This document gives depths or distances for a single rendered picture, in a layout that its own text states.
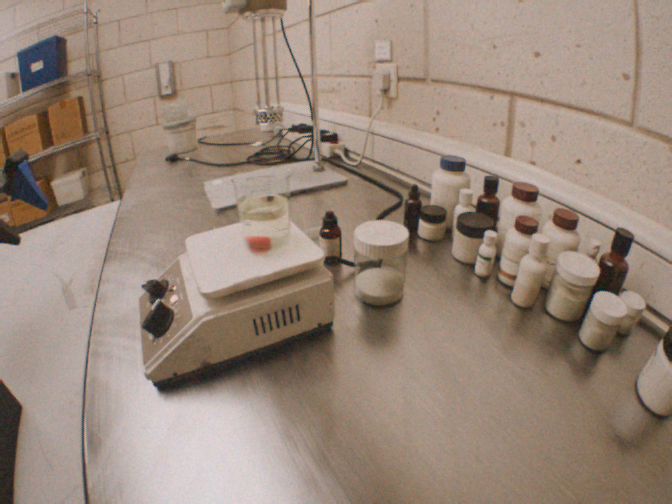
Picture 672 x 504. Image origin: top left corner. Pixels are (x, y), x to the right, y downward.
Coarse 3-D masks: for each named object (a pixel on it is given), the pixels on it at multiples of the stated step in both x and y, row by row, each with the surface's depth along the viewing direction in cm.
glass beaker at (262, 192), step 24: (240, 168) 31; (264, 168) 33; (288, 168) 31; (240, 192) 29; (264, 192) 29; (288, 192) 31; (240, 216) 31; (264, 216) 30; (288, 216) 32; (264, 240) 31; (288, 240) 32
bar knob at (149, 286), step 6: (144, 282) 33; (150, 282) 32; (156, 282) 32; (162, 282) 34; (168, 282) 34; (144, 288) 33; (150, 288) 32; (156, 288) 32; (162, 288) 32; (150, 294) 34; (156, 294) 33; (162, 294) 32; (150, 300) 33; (156, 300) 32
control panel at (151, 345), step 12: (168, 276) 35; (180, 276) 33; (168, 288) 33; (180, 288) 32; (144, 300) 34; (168, 300) 31; (180, 300) 30; (144, 312) 33; (180, 312) 29; (180, 324) 28; (144, 336) 30; (168, 336) 27; (144, 348) 28; (156, 348) 27; (144, 360) 27
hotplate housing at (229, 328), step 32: (192, 288) 31; (256, 288) 30; (288, 288) 31; (320, 288) 32; (192, 320) 27; (224, 320) 28; (256, 320) 30; (288, 320) 32; (320, 320) 34; (160, 352) 27; (192, 352) 28; (224, 352) 30; (256, 352) 32; (160, 384) 28
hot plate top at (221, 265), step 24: (192, 240) 35; (216, 240) 35; (240, 240) 34; (192, 264) 31; (216, 264) 31; (240, 264) 30; (264, 264) 30; (288, 264) 30; (312, 264) 31; (216, 288) 27; (240, 288) 28
